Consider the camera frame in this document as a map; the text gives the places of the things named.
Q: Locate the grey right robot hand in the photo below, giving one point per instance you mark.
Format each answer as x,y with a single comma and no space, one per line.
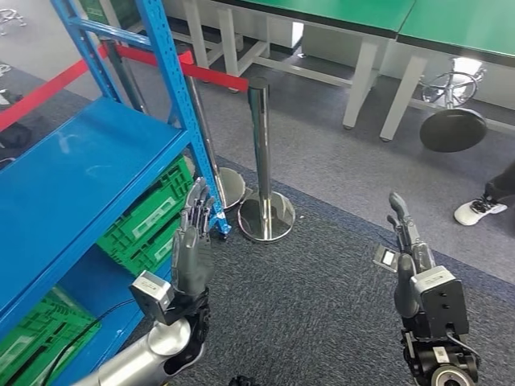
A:
406,282

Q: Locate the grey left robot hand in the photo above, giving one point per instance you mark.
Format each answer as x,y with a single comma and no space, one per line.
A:
191,261

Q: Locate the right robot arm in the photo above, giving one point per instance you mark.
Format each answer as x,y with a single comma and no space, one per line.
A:
439,357

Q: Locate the blue metal shelf rack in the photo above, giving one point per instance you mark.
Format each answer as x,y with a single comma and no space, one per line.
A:
72,181

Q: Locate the metal floor socket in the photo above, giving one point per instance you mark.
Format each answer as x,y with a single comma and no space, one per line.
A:
386,258

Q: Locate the chrome barrier stanchion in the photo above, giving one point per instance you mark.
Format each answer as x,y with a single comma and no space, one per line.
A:
124,80
231,186
261,160

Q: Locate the person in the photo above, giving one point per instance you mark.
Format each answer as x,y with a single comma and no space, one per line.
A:
480,208

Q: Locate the black round stool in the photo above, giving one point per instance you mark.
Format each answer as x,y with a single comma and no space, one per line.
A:
452,128

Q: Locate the red barrier belt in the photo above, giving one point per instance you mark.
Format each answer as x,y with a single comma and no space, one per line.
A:
209,74

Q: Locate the green top white leg desk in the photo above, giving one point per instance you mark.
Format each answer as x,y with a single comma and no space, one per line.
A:
458,26
322,13

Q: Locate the chrome stool base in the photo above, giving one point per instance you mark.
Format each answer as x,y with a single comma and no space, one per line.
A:
12,16

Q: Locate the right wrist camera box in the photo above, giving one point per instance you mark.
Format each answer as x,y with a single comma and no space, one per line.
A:
442,301

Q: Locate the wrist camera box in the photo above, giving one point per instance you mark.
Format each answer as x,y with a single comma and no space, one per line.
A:
151,295
442,301

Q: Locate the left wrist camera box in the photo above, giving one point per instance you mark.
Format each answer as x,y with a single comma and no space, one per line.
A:
151,295

